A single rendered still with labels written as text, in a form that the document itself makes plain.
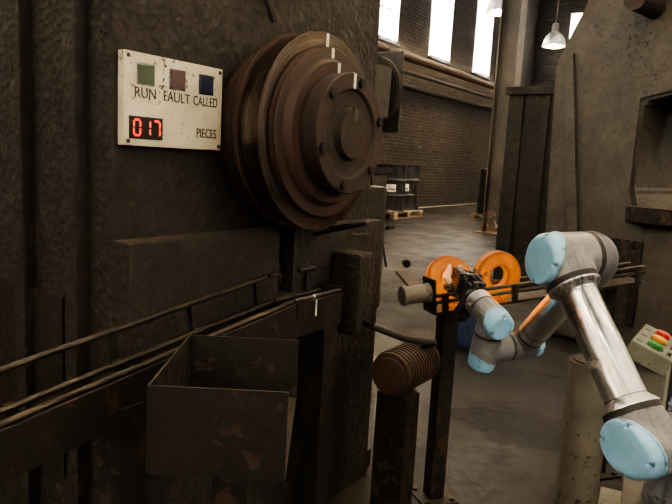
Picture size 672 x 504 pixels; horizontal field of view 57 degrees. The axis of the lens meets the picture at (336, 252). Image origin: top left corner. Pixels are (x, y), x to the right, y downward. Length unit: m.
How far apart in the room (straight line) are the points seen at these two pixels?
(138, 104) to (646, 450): 1.16
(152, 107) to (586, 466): 1.52
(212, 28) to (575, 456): 1.52
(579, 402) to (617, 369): 0.60
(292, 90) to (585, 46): 2.96
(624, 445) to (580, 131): 2.96
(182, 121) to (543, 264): 0.84
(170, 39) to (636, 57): 3.06
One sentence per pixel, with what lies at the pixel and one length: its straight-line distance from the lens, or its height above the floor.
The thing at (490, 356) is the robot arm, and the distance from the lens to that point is 1.72.
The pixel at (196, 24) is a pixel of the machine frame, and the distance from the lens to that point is 1.45.
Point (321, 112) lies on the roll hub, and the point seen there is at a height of 1.15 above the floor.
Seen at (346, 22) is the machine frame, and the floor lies 1.45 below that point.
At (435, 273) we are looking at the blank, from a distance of 1.91.
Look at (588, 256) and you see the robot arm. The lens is 1.46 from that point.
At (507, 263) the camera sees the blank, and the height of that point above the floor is 0.76.
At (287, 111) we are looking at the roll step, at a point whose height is 1.15.
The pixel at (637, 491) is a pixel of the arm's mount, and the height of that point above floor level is 0.38.
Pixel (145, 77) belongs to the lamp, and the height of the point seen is 1.19.
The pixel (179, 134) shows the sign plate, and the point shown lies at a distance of 1.38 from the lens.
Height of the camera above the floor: 1.05
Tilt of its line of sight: 8 degrees down
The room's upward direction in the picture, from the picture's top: 3 degrees clockwise
